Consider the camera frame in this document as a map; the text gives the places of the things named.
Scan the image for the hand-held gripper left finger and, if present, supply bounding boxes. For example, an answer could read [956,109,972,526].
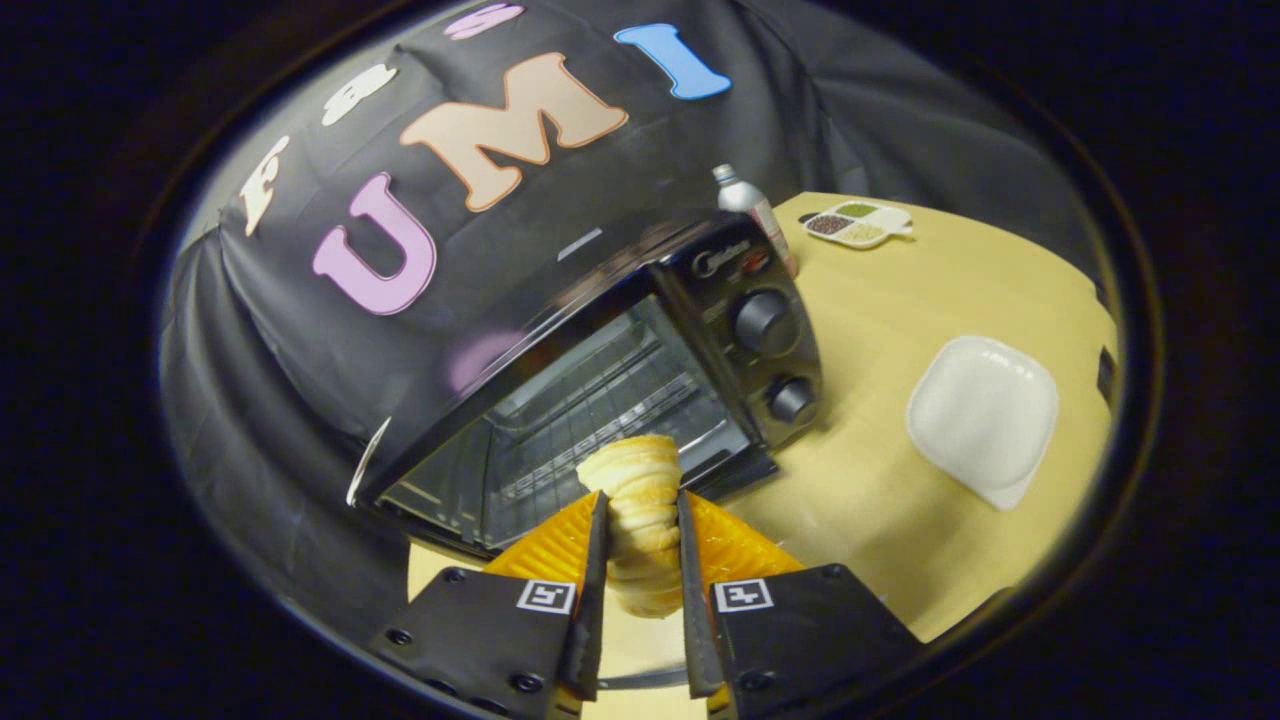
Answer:
[370,490,611,720]

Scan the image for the golden ridged bread roll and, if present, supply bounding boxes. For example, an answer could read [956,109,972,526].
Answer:
[577,435,686,619]

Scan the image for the black toaster oven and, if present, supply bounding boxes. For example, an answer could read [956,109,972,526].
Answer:
[352,210,826,693]

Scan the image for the black backdrop cloth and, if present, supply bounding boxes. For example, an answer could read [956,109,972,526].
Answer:
[160,0,1111,641]

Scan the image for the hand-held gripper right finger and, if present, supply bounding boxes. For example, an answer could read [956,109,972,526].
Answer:
[677,488,926,720]

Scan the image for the white divided condiment dish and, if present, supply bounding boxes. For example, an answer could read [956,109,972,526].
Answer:
[803,200,914,250]

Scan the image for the silver bottle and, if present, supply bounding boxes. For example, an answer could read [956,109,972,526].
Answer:
[712,163,799,279]

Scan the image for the white square plate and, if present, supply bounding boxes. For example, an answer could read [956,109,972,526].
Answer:
[906,335,1060,512]

